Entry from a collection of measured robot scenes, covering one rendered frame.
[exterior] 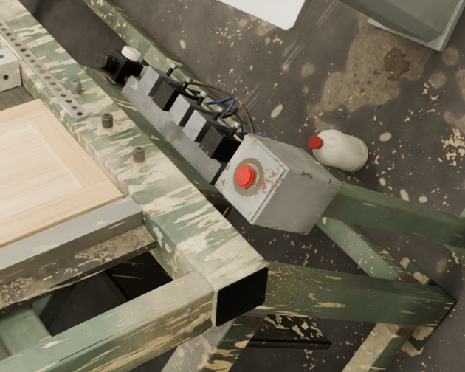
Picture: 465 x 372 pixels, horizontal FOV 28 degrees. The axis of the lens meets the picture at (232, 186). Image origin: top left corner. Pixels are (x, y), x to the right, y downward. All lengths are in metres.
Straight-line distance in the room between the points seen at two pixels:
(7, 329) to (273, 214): 0.52
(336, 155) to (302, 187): 0.86
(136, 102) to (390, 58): 0.82
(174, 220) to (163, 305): 0.21
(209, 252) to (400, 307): 0.63
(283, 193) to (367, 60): 1.12
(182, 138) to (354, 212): 0.41
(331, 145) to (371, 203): 0.62
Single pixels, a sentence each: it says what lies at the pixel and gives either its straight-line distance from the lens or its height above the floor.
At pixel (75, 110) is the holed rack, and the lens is 2.02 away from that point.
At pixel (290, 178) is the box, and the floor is 0.91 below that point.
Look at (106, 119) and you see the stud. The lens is 1.96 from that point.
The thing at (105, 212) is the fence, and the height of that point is 0.95.
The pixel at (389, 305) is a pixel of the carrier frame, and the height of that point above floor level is 0.30.
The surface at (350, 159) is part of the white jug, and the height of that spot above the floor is 0.08.
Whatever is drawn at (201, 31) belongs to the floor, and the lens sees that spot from 3.07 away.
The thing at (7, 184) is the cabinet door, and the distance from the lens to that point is 1.91.
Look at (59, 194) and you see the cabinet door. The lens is 1.88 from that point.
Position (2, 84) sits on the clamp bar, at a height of 0.93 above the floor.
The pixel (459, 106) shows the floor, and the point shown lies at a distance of 2.48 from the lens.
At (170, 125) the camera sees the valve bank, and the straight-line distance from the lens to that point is 2.02.
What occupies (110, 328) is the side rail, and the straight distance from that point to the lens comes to 1.59.
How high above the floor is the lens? 2.16
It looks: 49 degrees down
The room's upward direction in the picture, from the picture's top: 76 degrees counter-clockwise
